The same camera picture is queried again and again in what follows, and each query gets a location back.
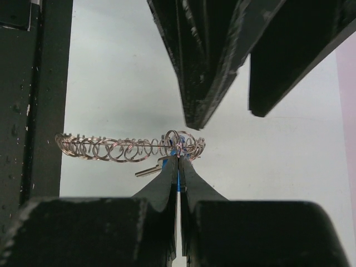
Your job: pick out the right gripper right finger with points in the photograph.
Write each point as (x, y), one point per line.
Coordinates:
(220, 232)

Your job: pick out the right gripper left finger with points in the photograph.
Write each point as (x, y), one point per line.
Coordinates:
(112, 231)

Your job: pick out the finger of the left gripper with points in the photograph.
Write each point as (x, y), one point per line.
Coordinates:
(299, 37)
(207, 42)

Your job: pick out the metal disc with keyrings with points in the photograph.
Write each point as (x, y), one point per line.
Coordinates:
(179, 143)

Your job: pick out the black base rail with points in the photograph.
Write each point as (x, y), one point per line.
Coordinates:
(35, 47)

